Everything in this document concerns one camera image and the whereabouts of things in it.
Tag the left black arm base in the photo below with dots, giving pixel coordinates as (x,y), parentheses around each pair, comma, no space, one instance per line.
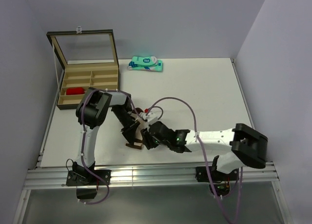
(87,188)

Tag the black compartment organizer box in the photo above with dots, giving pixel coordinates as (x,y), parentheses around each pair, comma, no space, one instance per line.
(88,59)

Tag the red sock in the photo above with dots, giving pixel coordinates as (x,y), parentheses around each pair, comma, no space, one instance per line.
(75,91)

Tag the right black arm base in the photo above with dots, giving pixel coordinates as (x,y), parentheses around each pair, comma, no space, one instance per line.
(220,180)

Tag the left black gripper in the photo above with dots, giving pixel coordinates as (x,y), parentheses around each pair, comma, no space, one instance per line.
(128,131)

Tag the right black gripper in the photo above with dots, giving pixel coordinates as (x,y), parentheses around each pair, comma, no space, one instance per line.
(147,138)

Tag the aluminium front rail frame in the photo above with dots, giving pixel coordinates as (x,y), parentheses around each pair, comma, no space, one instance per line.
(144,175)

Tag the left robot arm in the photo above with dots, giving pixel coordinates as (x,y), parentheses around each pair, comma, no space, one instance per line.
(91,113)

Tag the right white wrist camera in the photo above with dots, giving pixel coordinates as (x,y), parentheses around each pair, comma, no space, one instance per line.
(148,119)

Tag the beige brown striped sock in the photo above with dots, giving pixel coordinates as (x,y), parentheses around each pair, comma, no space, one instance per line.
(137,141)

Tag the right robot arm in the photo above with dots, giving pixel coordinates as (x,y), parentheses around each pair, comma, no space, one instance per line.
(242,145)

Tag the teal patterned folded socks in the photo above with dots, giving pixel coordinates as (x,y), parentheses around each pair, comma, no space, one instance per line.
(150,63)

